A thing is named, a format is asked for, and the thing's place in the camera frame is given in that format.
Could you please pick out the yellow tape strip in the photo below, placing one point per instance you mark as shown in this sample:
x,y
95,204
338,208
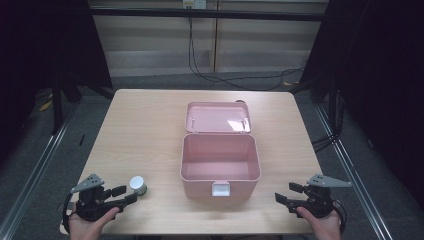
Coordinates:
x,y
45,106

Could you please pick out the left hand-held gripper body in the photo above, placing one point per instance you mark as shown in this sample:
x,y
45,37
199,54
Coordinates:
x,y
90,203

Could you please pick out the small silver round can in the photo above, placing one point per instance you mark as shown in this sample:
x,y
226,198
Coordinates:
x,y
137,183

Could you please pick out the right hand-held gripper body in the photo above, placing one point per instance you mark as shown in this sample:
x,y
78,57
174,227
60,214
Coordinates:
x,y
318,200

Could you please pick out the black curtain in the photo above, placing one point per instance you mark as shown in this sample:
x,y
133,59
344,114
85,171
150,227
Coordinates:
x,y
383,83
43,50

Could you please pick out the white wall outlet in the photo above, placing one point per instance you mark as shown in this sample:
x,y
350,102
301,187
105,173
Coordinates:
x,y
194,3

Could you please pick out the pink storage box with lid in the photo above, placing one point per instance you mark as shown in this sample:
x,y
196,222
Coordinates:
x,y
220,151

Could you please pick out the black metal stand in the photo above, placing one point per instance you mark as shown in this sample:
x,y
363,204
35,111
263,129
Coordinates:
x,y
332,106
57,106

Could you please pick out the person's left hand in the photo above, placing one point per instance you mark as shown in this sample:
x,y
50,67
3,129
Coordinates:
x,y
85,228

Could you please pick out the person's right hand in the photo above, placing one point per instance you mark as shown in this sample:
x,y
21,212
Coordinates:
x,y
321,228

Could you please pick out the black horizontal bar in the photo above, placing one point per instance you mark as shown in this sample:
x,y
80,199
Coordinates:
x,y
206,14

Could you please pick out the aluminium floor rail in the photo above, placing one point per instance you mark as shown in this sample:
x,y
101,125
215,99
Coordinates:
x,y
353,173
36,173

